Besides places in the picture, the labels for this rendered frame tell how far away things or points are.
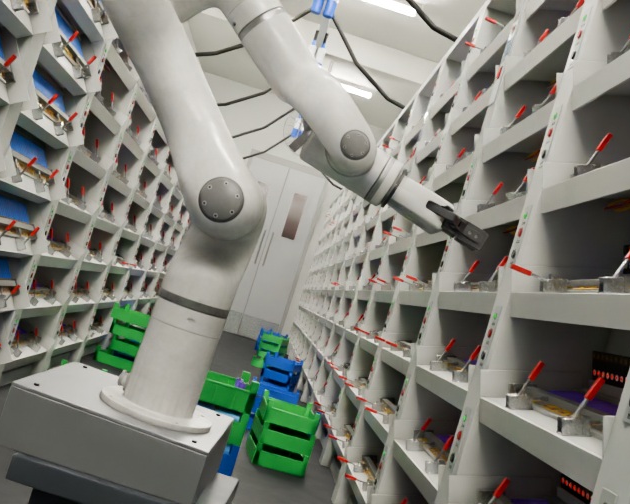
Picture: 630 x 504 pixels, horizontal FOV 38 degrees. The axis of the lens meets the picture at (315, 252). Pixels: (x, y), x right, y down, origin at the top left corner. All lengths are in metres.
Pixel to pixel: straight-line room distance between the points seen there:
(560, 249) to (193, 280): 0.69
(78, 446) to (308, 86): 0.65
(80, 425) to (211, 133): 0.49
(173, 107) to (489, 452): 0.83
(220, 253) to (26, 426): 0.41
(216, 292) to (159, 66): 0.38
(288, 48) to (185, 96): 0.18
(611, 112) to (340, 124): 0.60
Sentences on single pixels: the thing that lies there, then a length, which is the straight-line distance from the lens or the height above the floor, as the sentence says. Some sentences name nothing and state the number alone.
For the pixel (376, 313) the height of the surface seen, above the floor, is 0.66.
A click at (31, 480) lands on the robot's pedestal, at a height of 0.25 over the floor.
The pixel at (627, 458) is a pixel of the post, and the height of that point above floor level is 0.57.
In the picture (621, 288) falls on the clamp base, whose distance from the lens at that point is 1.30.
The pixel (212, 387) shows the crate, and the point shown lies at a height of 0.36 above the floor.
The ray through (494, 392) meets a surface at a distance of 1.70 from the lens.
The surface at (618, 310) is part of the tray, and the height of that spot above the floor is 0.73.
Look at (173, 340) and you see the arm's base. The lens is 1.46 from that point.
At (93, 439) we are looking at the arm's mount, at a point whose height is 0.33.
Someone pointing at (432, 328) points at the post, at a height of 0.65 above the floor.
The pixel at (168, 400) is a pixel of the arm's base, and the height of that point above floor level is 0.41.
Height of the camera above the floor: 0.62
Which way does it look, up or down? 3 degrees up
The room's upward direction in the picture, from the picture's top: 17 degrees clockwise
